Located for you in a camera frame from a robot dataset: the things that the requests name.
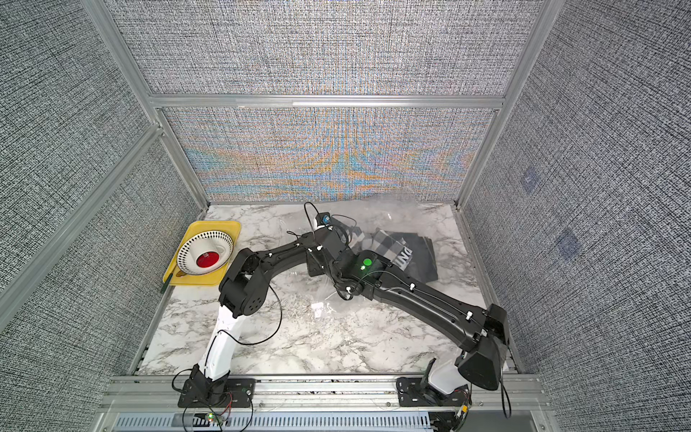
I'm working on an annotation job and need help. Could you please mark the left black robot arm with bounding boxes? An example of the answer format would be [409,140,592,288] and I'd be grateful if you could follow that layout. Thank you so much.
[198,233,322,382]

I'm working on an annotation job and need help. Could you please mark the clear vacuum bag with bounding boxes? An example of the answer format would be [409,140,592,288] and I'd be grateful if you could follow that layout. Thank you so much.
[317,196,486,307]

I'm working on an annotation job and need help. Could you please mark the black white checkered cloth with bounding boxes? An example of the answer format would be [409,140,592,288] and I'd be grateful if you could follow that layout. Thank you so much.
[348,228,421,270]

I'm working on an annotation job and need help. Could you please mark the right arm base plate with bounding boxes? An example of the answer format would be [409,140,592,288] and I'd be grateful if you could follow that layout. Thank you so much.
[396,377,471,408]

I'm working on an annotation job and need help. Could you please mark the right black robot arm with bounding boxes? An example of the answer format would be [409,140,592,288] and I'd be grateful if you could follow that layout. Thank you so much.
[301,228,510,391]

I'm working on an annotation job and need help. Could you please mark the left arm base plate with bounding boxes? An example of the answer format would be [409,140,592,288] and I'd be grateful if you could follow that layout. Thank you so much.
[177,378,257,409]

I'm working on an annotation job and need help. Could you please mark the aluminium front rail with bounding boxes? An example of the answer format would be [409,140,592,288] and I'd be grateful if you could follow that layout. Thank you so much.
[89,374,560,431]

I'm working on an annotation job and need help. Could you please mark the yellow tray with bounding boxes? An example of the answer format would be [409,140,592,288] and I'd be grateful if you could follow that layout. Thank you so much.
[162,221,241,286]

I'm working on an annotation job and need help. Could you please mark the green pen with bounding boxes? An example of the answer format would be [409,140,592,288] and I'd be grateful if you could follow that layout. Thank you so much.
[160,273,173,293]

